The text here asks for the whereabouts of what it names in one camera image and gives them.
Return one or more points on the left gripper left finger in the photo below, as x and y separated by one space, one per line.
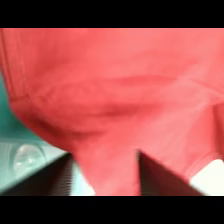
53 180

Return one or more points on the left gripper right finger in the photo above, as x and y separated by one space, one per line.
159 181

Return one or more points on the red T-shirt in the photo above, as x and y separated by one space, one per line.
116 93

